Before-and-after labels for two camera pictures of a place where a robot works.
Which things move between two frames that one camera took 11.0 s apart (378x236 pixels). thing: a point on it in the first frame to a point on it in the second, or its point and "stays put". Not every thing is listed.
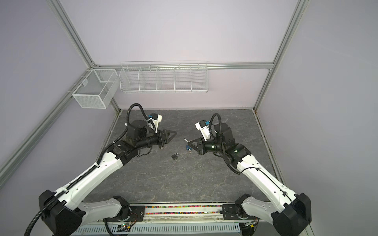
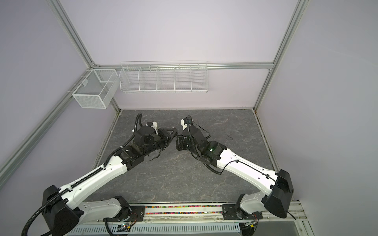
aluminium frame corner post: [57, 9] stays put
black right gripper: [201, 148] to [181, 139]
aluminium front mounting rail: [185, 213] stays put
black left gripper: [164, 139] stays put
